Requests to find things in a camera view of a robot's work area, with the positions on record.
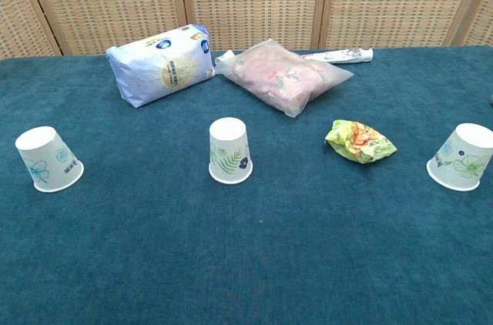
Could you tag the blue table cloth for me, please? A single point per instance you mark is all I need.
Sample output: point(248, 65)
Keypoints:
point(246, 248)

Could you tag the crumpled yellow-green snack packet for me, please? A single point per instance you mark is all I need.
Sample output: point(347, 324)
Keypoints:
point(360, 142)

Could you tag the paper cup with green flower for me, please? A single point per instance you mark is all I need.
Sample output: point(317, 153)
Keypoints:
point(462, 155)

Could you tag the white printed tube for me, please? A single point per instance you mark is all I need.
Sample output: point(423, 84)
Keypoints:
point(343, 56)

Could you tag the clear bag with pink cloth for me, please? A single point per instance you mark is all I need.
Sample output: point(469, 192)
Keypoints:
point(285, 76)

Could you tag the paper cup with blue flower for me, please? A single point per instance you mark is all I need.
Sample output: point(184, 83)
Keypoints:
point(42, 155)

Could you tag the white tissue pack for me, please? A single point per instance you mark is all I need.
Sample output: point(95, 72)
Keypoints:
point(161, 67)

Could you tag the paper cup with fern print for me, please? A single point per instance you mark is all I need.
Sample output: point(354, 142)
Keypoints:
point(229, 148)

